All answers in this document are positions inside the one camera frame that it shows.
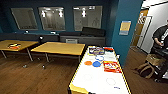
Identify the white gaming table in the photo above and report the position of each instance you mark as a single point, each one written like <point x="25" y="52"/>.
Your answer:
<point x="98" y="81"/>

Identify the grey sofa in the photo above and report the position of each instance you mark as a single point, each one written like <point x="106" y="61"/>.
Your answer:
<point x="86" y="40"/>

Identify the purple board game box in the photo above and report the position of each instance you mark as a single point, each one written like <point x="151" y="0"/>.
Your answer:
<point x="96" y="50"/>

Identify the orange plastic bowl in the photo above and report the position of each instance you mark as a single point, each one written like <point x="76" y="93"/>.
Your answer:
<point x="88" y="62"/>

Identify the clear bowl with blue rim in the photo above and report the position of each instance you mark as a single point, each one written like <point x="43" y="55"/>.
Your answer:
<point x="99" y="57"/>

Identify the black sofa cushion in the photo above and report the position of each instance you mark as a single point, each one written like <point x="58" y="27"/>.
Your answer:
<point x="93" y="31"/>

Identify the blue plastic bowl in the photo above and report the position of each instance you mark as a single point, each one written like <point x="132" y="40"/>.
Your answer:
<point x="96" y="63"/>

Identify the red flat box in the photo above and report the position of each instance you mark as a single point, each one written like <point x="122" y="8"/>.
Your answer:
<point x="108" y="49"/>

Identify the plain wooden table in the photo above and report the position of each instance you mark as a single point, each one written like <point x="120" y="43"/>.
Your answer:
<point x="58" y="48"/>

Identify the red snack bag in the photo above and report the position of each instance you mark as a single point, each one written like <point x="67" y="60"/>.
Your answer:
<point x="112" y="66"/>

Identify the dark low bench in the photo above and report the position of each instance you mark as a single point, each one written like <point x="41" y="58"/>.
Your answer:
<point x="23" y="36"/>

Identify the white hallway door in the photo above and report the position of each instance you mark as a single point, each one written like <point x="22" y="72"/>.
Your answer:
<point x="146" y="31"/>

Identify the wooden table with clutter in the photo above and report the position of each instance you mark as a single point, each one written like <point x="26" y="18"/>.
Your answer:
<point x="16" y="42"/>

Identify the red and orange item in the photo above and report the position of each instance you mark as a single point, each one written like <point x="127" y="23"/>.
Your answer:
<point x="13" y="46"/>

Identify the cardboard box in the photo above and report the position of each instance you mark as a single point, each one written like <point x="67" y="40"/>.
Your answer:
<point x="155" y="60"/>

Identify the person in black shirt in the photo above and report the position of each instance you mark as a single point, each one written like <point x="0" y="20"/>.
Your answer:
<point x="160" y="38"/>

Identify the wide glass wall panel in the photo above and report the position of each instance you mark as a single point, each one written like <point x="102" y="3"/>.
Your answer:
<point x="87" y="17"/>

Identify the white wall socket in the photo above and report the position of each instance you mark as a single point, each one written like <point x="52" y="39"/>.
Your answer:
<point x="53" y="32"/>
<point x="26" y="32"/>

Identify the yellow wall poster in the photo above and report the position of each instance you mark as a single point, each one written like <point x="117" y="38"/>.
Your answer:
<point x="125" y="27"/>

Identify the narrow glass wall panel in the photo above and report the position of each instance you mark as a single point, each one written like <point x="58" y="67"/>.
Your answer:
<point x="24" y="18"/>

